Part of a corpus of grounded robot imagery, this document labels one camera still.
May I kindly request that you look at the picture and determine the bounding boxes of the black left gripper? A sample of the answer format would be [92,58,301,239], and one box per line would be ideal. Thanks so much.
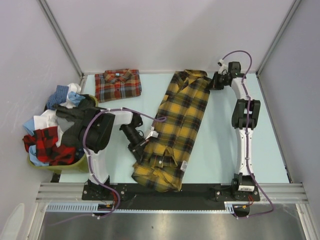
[120,124,150,164]

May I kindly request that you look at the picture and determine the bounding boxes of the yellow plaid long sleeve shirt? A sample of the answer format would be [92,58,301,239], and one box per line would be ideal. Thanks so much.
[131,69,211,192]

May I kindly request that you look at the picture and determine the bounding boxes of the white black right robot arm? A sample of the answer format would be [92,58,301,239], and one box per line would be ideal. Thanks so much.
[209,59,261,202]

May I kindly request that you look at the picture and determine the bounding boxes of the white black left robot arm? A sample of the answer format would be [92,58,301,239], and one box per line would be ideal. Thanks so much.
[78,107,159,201]

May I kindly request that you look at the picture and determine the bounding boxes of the olive green laundry bin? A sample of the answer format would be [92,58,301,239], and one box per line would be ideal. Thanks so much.
[26,94,99,175]

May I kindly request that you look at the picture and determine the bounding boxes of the folded red plaid shirt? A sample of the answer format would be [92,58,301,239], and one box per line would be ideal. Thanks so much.
[94,68,142,103]

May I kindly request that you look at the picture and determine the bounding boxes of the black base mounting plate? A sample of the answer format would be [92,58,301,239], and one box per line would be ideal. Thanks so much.
[81,182,261,211]

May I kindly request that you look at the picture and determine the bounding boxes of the light blue shirt in bin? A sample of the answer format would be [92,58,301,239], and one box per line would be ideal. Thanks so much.
[22,91,88,168]

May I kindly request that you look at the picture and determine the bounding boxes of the blue patterned shirt in bin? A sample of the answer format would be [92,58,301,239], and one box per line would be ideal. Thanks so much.
[46,85,69,110]

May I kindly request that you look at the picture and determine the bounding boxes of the red black buffalo plaid shirt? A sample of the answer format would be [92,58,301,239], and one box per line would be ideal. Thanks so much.
[22,126,76,167]

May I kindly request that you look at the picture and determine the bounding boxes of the white shirt in bin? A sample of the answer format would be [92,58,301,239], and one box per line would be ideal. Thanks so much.
[33,83,81,147]

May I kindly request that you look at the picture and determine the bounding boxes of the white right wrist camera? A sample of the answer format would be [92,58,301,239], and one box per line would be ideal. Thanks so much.
[217,59,228,76]

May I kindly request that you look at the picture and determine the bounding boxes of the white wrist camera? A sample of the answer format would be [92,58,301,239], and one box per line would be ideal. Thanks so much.
[217,59,228,76]
[144,126,159,139]

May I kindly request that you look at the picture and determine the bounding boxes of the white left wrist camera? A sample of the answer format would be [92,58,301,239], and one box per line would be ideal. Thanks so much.
[144,126,159,139]

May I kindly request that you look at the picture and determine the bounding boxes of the aluminium frame front rail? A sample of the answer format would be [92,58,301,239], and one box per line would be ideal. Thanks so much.
[36,183,309,204]

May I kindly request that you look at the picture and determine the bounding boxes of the aluminium right corner post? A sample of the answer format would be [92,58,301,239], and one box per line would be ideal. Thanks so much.
[255,0,303,76]

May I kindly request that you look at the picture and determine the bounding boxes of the aluminium corner post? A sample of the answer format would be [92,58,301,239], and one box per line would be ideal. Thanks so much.
[36,0,84,79]
[255,0,303,76]

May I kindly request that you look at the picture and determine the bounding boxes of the white slotted cable duct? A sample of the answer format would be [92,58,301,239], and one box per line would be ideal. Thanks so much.
[46,202,234,214]

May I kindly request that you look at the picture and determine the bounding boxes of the aluminium left corner post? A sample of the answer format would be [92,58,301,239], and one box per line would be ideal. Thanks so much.
[36,0,84,79]

